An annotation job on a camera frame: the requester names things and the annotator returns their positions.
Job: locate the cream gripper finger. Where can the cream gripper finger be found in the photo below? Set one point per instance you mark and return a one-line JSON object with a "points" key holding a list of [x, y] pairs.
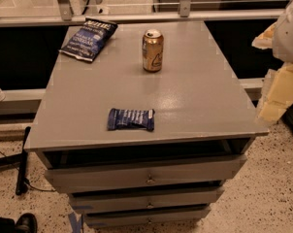
{"points": [[265, 39], [276, 94]]}

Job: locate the orange soda can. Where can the orange soda can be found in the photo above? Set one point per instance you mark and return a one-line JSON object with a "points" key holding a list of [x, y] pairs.
{"points": [[152, 47]]}

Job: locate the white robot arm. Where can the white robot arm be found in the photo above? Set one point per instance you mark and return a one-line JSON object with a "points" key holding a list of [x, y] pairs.
{"points": [[283, 37]]}

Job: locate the blue rxbar blueberry wrapper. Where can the blue rxbar blueberry wrapper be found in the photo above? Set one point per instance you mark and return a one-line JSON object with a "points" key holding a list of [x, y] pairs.
{"points": [[131, 119]]}

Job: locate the grey top drawer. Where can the grey top drawer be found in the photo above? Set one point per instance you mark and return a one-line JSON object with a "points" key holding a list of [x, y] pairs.
{"points": [[145, 174]]}

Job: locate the grey drawer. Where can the grey drawer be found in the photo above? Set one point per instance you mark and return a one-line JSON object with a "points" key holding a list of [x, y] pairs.
{"points": [[145, 174], [170, 198], [146, 216]]}

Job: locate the grey drawer cabinet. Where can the grey drawer cabinet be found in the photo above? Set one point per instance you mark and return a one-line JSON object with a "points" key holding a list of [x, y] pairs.
{"points": [[132, 147]]}

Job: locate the blue chip bag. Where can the blue chip bag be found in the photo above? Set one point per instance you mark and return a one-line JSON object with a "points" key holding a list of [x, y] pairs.
{"points": [[87, 43]]}

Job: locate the grey bottom drawer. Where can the grey bottom drawer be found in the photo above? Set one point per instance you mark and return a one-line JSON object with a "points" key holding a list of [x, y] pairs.
{"points": [[146, 216]]}

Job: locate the grey middle drawer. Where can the grey middle drawer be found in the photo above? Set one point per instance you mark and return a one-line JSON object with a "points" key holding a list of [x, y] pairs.
{"points": [[170, 198]]}

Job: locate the black stand leg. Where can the black stand leg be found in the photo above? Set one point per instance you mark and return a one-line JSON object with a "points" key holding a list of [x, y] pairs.
{"points": [[21, 186]]}

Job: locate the black shoe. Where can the black shoe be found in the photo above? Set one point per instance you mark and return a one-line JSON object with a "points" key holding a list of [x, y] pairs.
{"points": [[27, 223]]}

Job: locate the metal railing frame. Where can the metal railing frame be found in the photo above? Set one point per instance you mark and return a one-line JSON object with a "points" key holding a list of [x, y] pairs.
{"points": [[74, 12]]}

